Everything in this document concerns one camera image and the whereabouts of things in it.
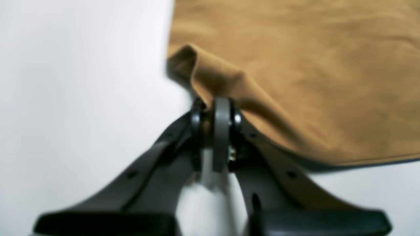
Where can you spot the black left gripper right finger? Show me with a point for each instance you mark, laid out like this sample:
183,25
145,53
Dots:
280,199

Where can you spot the brown T-shirt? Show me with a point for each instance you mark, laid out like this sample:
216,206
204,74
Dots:
333,81

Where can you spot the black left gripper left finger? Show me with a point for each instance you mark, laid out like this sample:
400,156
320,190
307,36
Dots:
142,200

